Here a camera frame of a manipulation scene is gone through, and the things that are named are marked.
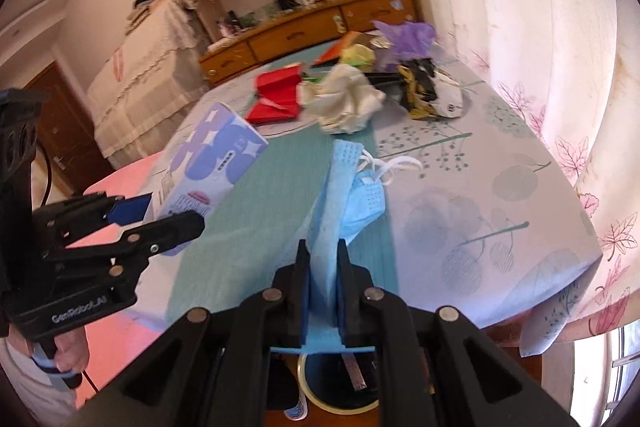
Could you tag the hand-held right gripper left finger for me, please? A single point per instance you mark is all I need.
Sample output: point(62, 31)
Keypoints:
point(304, 287)

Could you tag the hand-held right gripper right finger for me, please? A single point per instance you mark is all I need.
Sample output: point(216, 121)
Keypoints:
point(343, 292)

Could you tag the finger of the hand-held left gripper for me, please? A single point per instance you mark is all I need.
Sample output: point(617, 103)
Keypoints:
point(131, 209)
point(170, 229)

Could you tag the blue face mask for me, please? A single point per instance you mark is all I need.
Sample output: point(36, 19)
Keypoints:
point(350, 202)

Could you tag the tape roll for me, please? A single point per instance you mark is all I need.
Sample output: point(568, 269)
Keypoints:
point(325, 387)

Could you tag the person's left hand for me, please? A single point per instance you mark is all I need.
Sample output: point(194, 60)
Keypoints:
point(67, 352)

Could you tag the brown wooden door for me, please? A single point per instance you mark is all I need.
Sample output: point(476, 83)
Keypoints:
point(65, 137)

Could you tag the pink blanket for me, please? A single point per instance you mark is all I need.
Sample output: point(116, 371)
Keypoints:
point(120, 347)

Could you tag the lace cloth covered cabinet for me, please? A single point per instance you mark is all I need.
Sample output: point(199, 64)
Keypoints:
point(145, 72)

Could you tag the red flattened paper box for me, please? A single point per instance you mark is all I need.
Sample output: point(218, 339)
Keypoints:
point(275, 89)

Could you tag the cream crumpled paper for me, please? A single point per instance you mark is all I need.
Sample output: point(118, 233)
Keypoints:
point(345, 99)

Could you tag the dark green gold carton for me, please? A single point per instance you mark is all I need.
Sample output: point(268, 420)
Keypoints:
point(420, 82)

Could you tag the wooden dresser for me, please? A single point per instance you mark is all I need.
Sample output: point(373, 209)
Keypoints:
point(295, 34)

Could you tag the orange foil packet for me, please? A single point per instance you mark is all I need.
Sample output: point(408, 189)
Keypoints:
point(332, 52)

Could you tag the yellow crumpled paper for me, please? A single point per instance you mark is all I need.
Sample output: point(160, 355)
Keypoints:
point(357, 54)

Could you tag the purple plastic bag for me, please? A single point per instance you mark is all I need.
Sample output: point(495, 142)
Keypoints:
point(405, 42)

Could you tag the floral curtain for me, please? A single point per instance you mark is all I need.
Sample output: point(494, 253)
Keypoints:
point(550, 57)

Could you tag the black picture frame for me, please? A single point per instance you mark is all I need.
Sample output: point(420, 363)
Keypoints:
point(283, 0)

